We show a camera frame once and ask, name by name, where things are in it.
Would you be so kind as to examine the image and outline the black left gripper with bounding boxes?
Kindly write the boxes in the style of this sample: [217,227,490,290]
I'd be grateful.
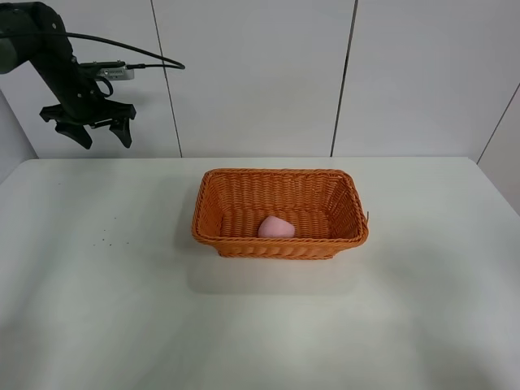
[39,54,136,150]

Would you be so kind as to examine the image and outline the pink peach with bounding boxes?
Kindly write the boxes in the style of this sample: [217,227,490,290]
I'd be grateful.
[258,215,296,238]

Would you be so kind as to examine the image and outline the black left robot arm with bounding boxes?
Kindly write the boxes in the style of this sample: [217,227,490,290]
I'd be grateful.
[1,2,137,150]

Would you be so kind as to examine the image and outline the orange wicker basket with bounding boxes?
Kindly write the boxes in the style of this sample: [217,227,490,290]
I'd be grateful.
[191,168,369,260]

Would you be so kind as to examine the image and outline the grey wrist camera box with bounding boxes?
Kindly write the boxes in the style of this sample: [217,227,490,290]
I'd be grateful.
[80,61,135,81]

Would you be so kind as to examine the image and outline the black camera cable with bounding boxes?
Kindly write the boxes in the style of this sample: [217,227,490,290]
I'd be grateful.
[64,32,187,71]

